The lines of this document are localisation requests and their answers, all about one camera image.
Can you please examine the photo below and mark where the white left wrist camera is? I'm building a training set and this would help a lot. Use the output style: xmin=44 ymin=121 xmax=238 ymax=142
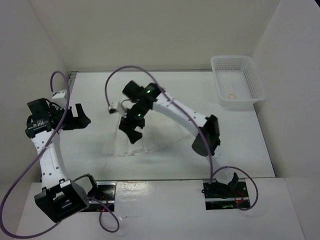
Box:
xmin=52 ymin=89 xmax=68 ymax=101

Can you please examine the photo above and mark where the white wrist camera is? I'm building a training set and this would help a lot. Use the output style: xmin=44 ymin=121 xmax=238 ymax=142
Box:
xmin=52 ymin=89 xmax=68 ymax=101
xmin=108 ymin=102 xmax=129 ymax=118

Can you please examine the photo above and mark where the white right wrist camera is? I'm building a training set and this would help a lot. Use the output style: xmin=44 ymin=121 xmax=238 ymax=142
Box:
xmin=108 ymin=102 xmax=129 ymax=118

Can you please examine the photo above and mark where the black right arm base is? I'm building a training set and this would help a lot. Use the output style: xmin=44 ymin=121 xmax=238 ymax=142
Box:
xmin=201 ymin=180 xmax=251 ymax=211

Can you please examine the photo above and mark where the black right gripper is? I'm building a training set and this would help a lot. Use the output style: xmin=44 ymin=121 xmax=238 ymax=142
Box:
xmin=119 ymin=103 xmax=150 ymax=144

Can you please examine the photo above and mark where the white plastic basket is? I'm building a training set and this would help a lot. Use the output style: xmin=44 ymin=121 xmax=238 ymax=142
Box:
xmin=210 ymin=55 xmax=267 ymax=109

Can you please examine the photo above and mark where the white pleated skirt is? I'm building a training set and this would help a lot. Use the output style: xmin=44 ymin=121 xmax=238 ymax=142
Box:
xmin=101 ymin=113 xmax=192 ymax=157

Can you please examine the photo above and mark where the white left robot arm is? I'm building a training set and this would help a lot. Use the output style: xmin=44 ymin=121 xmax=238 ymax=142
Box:
xmin=25 ymin=98 xmax=100 ymax=223

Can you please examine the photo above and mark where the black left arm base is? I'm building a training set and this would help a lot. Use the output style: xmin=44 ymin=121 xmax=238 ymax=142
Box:
xmin=83 ymin=181 xmax=117 ymax=213

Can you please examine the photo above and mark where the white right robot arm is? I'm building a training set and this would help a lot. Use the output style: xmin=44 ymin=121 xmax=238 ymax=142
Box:
xmin=118 ymin=80 xmax=221 ymax=170

